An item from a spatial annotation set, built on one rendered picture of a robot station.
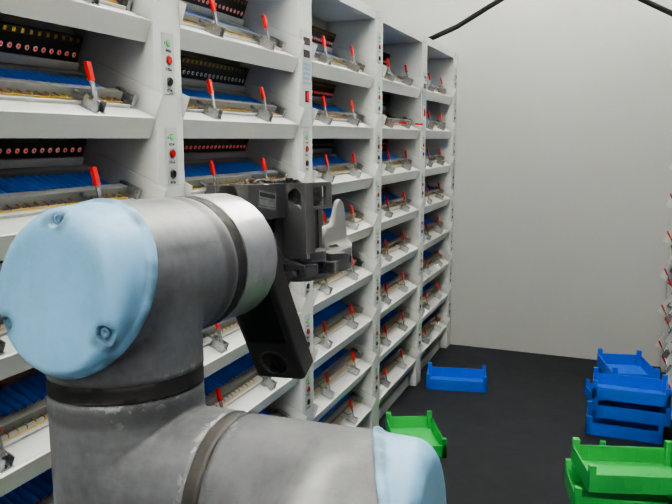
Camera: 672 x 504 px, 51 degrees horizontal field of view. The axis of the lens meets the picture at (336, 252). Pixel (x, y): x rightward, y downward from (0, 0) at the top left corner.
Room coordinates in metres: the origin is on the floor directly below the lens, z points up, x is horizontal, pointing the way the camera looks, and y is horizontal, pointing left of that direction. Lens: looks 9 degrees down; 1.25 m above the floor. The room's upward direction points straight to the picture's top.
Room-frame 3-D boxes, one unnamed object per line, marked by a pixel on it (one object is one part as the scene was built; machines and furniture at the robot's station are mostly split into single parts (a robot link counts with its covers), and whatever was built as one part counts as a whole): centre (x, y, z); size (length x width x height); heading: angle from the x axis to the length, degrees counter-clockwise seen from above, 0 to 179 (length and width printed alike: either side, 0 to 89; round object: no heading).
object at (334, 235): (0.65, 0.00, 1.16); 0.09 x 0.03 x 0.06; 156
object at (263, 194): (0.56, 0.06, 1.17); 0.12 x 0.08 x 0.09; 156
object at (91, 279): (0.41, 0.12, 1.16); 0.12 x 0.09 x 0.10; 156
